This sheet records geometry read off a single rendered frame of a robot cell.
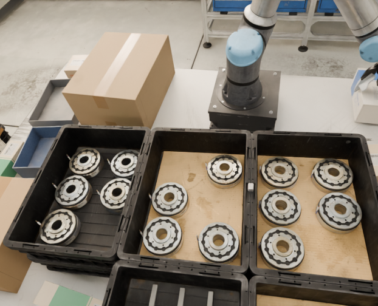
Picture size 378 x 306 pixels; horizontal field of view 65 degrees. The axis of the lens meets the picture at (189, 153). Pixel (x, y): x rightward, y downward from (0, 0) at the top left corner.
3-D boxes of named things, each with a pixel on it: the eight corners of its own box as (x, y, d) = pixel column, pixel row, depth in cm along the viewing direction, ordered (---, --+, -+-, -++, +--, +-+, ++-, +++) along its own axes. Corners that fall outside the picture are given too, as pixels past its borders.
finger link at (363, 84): (349, 96, 106) (374, 81, 99) (348, 85, 110) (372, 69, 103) (355, 100, 107) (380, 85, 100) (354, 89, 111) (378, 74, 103)
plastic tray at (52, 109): (76, 128, 127) (71, 119, 123) (33, 129, 129) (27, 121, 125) (93, 85, 142) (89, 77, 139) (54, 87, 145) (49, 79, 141)
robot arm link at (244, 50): (221, 80, 104) (220, 47, 93) (232, 56, 111) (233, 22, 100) (255, 86, 101) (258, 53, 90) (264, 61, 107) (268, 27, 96)
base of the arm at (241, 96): (229, 75, 119) (229, 54, 111) (266, 82, 115) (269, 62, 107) (216, 101, 112) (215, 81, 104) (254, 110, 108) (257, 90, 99)
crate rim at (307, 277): (251, 135, 87) (251, 130, 85) (361, 139, 82) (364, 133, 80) (248, 277, 64) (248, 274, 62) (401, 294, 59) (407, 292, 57)
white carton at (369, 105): (350, 85, 121) (358, 67, 114) (383, 88, 118) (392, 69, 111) (354, 122, 109) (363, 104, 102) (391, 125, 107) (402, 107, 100)
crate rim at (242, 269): (153, 132, 93) (151, 126, 91) (251, 135, 87) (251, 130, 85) (117, 261, 69) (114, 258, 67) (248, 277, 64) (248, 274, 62)
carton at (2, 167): (-2, 202, 108) (-13, 194, 103) (-16, 200, 109) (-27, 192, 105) (31, 150, 122) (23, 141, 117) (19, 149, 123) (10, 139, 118)
